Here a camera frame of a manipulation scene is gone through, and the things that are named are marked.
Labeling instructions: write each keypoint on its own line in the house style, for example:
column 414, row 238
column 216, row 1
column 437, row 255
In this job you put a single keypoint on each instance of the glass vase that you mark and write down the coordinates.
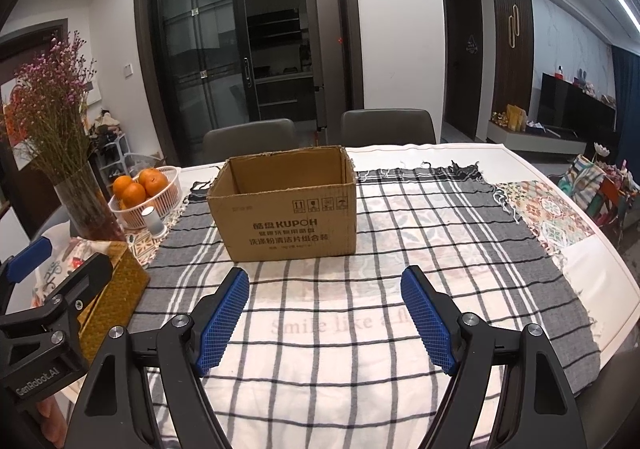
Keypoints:
column 87, row 209

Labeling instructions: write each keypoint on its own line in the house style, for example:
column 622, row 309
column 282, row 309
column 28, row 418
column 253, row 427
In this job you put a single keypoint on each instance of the white wall switch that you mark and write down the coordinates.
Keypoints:
column 128, row 70

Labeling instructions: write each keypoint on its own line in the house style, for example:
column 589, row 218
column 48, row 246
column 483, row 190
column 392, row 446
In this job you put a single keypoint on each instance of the silver refrigerator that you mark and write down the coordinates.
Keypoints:
column 320, row 44

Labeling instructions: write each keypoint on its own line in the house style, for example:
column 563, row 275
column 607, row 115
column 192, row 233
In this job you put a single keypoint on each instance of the yellow gift boxes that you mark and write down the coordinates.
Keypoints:
column 516, row 118

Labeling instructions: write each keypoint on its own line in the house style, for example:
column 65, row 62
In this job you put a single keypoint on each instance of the white printed packet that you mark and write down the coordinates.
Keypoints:
column 65, row 254

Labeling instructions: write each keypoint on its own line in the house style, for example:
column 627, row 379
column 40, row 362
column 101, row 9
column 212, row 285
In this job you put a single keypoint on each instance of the colourful patterned bag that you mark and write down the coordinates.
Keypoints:
column 580, row 184

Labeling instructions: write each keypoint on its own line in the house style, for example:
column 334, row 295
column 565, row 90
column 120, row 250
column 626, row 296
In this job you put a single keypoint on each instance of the black television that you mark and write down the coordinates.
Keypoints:
column 580, row 101

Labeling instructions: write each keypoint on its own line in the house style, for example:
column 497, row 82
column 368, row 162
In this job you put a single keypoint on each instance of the brown cardboard box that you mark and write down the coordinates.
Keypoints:
column 285, row 229

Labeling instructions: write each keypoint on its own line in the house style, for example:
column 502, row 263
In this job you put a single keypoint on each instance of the orange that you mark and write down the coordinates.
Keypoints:
column 121, row 185
column 134, row 196
column 152, row 180

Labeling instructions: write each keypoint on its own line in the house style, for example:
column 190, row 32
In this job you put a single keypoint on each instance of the brown framed door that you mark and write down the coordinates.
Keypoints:
column 30, row 49

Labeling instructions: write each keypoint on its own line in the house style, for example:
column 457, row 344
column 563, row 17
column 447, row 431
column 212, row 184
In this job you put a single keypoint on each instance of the dark wooden door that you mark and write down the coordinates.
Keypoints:
column 462, row 64

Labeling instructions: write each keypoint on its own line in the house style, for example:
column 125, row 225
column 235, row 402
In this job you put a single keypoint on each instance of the blue curtain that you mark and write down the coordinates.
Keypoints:
column 626, row 104

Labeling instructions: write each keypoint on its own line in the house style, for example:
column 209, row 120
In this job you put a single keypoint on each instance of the person's left hand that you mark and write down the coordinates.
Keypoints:
column 52, row 419

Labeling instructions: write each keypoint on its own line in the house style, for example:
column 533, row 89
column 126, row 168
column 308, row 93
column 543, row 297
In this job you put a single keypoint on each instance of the pink dried flower bouquet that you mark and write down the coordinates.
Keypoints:
column 47, row 104

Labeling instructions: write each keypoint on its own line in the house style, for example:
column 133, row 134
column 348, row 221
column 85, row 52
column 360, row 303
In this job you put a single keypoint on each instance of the white plastic basket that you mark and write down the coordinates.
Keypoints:
column 150, row 211

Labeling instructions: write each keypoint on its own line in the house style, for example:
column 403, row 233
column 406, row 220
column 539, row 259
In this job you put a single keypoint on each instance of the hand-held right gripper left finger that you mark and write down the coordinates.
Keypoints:
column 222, row 324

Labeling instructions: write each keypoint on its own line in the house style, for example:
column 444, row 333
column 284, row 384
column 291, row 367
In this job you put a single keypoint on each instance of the dark sliding glass door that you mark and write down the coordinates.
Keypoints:
column 200, row 59

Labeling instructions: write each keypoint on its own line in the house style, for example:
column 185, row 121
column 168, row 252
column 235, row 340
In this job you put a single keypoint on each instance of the small white cylinder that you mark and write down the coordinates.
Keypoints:
column 153, row 223

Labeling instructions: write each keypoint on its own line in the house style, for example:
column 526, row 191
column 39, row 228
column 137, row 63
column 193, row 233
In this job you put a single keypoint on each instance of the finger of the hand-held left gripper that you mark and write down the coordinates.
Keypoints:
column 82, row 286
column 30, row 259

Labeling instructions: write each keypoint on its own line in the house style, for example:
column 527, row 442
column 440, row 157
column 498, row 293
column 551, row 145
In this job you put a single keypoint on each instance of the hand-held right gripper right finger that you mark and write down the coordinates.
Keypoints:
column 427, row 321

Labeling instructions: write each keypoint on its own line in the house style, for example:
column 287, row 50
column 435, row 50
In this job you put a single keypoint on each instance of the grey dining chair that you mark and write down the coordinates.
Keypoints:
column 387, row 126
column 247, row 141

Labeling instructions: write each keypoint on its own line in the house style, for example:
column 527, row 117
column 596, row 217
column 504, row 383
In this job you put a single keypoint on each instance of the white shoe rack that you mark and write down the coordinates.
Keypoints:
column 110, row 149

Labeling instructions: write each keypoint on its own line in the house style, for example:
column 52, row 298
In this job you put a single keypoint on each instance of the white low cabinet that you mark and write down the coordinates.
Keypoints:
column 540, row 141

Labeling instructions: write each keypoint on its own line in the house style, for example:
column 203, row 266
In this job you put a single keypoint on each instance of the black white checked tablecloth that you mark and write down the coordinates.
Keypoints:
column 325, row 329

